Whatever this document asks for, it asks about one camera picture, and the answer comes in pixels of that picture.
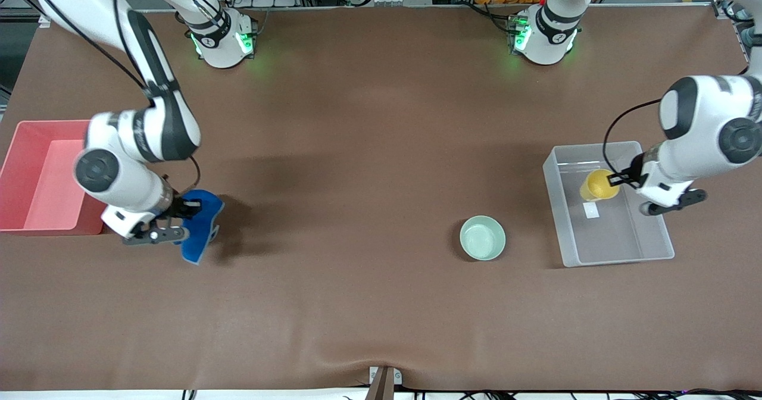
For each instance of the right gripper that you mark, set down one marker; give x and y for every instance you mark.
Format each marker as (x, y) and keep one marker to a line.
(177, 208)

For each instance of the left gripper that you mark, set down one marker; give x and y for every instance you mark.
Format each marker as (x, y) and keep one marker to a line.
(634, 173)

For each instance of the yellow plastic cup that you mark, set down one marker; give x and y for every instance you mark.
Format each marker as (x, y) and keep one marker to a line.
(598, 188)

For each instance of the blue plate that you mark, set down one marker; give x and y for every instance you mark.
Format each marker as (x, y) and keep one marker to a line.
(202, 239)

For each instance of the pale green bowl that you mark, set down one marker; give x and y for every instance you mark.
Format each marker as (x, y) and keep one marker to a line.
(482, 238)

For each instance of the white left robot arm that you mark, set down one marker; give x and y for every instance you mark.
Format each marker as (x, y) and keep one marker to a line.
(708, 120)

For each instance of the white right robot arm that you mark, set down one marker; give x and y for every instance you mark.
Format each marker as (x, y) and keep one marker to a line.
(149, 135)

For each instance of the white sticker label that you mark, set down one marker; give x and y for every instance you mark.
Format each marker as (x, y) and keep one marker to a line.
(591, 210)

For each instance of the clear plastic bin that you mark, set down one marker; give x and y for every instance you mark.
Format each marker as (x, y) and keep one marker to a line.
(619, 239)

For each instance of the pink plastic bin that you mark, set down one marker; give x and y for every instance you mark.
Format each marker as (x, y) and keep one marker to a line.
(36, 180)

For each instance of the brown table cover sheet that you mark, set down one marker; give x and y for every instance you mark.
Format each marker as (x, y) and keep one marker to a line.
(357, 150)

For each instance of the metal table edge clamp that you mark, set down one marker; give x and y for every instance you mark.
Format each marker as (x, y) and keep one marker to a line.
(384, 382)

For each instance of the metal table corner bracket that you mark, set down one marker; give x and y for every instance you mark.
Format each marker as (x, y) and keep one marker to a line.
(43, 21)
(731, 10)

